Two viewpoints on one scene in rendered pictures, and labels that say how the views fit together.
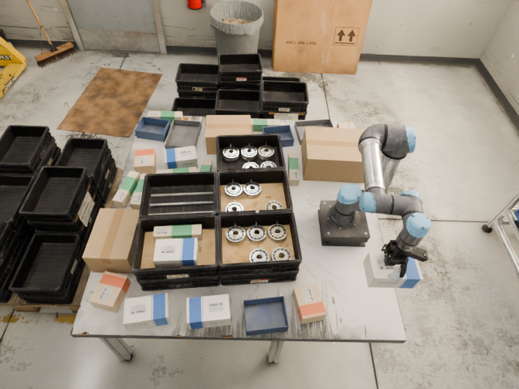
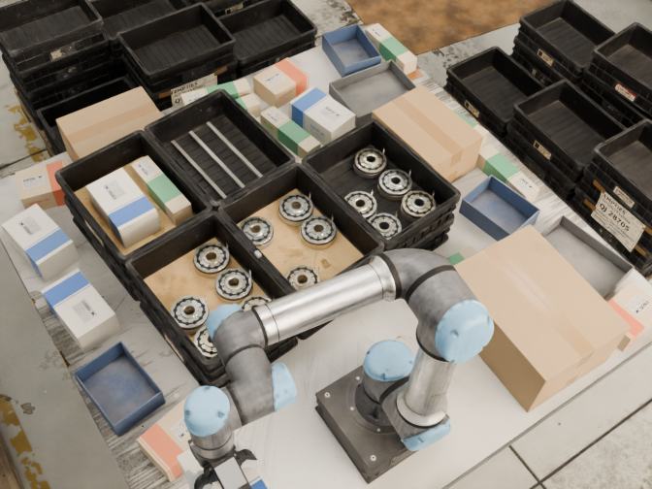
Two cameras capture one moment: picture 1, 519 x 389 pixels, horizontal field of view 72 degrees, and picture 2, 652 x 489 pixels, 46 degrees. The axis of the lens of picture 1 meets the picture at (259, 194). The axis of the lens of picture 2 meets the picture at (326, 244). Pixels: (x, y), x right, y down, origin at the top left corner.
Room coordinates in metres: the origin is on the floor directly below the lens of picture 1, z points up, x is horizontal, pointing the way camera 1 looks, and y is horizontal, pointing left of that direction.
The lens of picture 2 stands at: (0.58, -1.09, 2.65)
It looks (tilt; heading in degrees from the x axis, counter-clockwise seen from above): 54 degrees down; 57
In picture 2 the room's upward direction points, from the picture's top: 3 degrees clockwise
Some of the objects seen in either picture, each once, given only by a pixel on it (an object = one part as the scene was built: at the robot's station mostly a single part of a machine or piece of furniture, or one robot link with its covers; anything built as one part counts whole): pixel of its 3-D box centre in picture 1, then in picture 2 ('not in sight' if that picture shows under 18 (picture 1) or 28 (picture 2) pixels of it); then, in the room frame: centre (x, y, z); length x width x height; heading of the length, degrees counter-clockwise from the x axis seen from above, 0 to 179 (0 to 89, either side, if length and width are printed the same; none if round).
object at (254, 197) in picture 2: (253, 197); (300, 240); (1.23, 0.03, 0.87); 0.40 x 0.30 x 0.11; 98
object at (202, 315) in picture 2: (259, 257); (189, 311); (0.86, -0.02, 0.86); 0.10 x 0.10 x 0.01
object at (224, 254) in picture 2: (235, 234); (211, 257); (0.99, 0.11, 0.86); 0.10 x 0.10 x 0.01
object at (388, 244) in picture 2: (249, 152); (379, 179); (1.53, 0.07, 0.92); 0.40 x 0.30 x 0.02; 98
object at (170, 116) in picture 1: (165, 116); (390, 48); (2.02, 0.72, 0.73); 0.24 x 0.06 x 0.06; 94
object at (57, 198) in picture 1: (66, 208); (182, 79); (1.41, 1.34, 0.37); 0.40 x 0.30 x 0.45; 3
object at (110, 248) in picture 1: (117, 240); (117, 140); (0.95, 0.74, 0.78); 0.30 x 0.22 x 0.16; 2
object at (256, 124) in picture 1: (262, 125); (505, 175); (2.01, 0.01, 0.73); 0.24 x 0.06 x 0.06; 94
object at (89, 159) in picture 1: (87, 171); (263, 55); (1.81, 1.35, 0.31); 0.40 x 0.30 x 0.34; 3
